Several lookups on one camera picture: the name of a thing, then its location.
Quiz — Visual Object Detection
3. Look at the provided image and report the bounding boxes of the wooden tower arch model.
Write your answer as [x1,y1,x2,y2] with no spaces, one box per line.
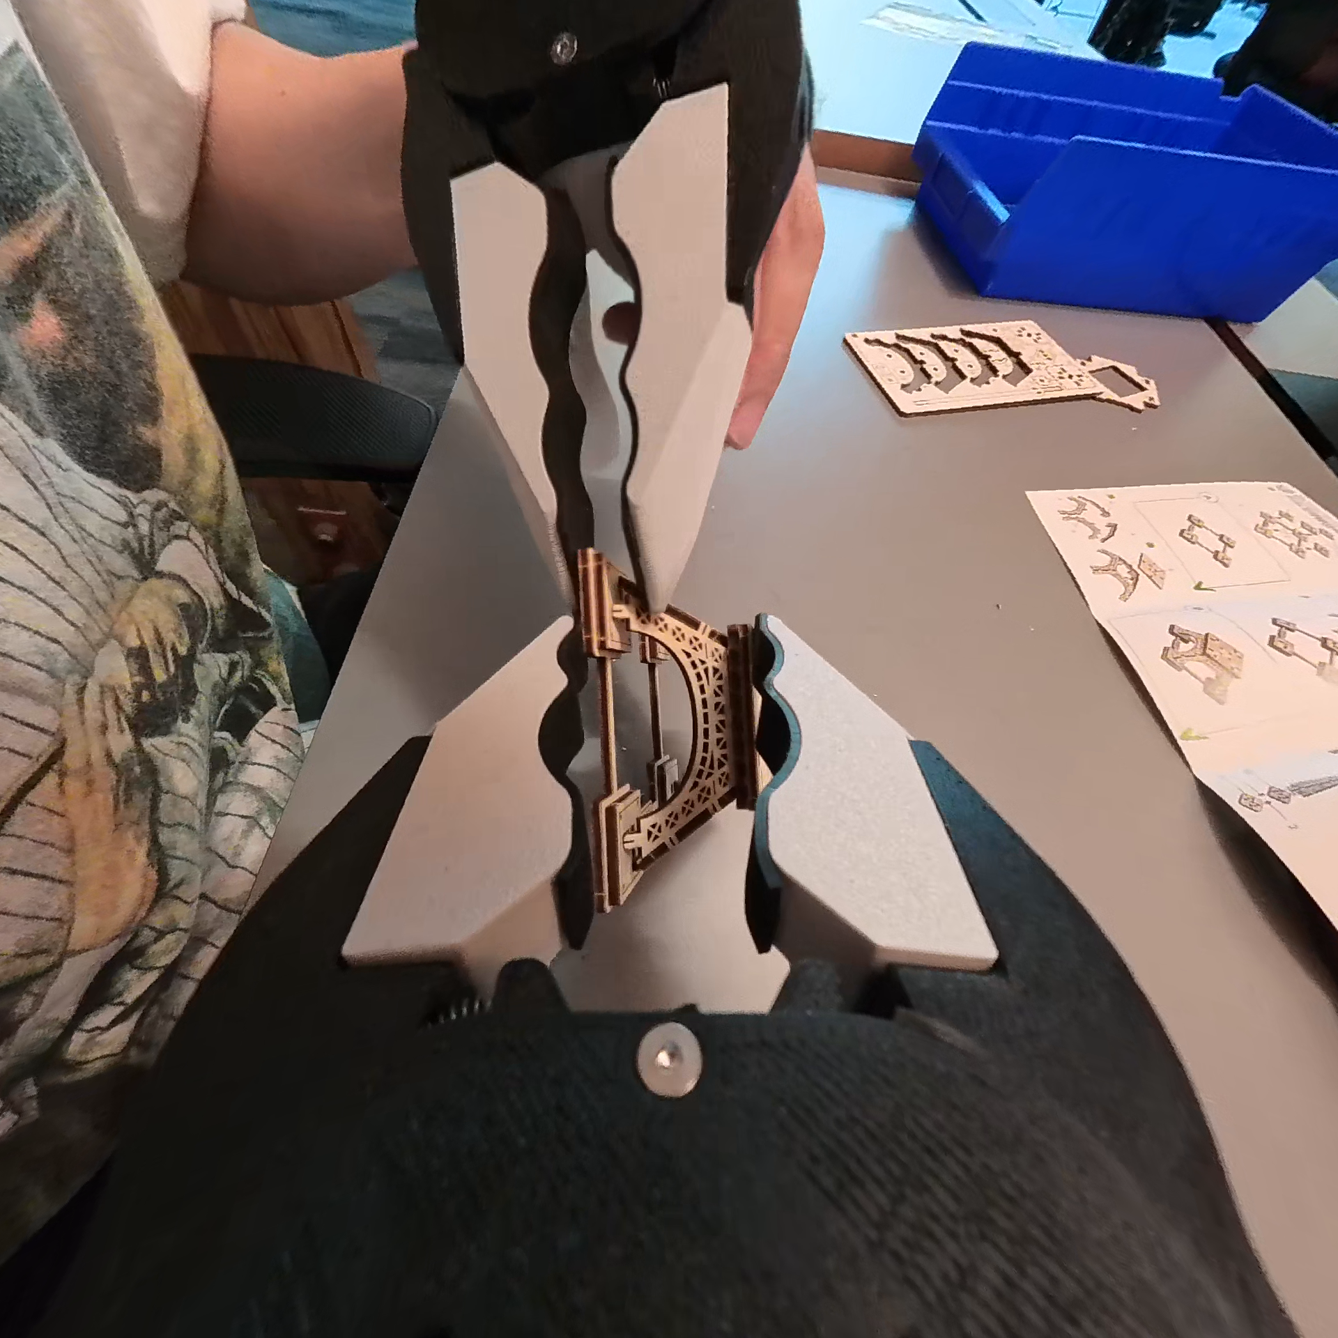
[612,576,776,854]

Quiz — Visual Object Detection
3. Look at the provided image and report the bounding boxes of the person's left forearm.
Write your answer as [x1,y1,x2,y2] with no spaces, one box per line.
[184,20,423,308]

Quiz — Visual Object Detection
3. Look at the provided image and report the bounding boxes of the grey table with wooden edge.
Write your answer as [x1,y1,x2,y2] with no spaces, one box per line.
[805,0,1111,182]

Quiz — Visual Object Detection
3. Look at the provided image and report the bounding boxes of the person's blue jeans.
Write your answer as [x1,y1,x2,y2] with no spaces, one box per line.
[262,569,353,724]

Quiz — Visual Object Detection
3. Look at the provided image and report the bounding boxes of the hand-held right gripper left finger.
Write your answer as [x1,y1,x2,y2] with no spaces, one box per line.
[342,615,598,969]

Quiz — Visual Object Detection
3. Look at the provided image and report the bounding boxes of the blue plastic bin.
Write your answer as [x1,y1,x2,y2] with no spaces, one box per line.
[913,42,1338,322]

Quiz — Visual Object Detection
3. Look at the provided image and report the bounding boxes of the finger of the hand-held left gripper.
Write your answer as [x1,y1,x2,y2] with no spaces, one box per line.
[604,82,757,614]
[450,157,600,611]

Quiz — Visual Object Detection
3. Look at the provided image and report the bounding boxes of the printed white T-shirt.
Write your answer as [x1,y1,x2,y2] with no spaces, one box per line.
[0,0,308,1267]

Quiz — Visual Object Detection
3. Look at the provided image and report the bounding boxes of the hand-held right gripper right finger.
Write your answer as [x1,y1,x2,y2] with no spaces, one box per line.
[748,612,999,974]

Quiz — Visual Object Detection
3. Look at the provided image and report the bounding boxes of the black chair armrest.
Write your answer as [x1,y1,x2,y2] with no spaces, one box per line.
[192,354,442,485]

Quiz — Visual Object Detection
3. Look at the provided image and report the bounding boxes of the grey desk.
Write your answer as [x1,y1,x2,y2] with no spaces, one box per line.
[246,168,1338,1338]

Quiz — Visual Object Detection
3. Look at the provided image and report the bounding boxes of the wooden laser-cut parts sheet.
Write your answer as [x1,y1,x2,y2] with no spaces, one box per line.
[843,319,1165,423]

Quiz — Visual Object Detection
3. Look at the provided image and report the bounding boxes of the wooden square base frame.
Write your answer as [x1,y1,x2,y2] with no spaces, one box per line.
[574,547,671,913]

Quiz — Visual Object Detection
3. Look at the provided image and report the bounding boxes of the paper instruction sheet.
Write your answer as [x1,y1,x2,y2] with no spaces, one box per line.
[1025,482,1338,934]

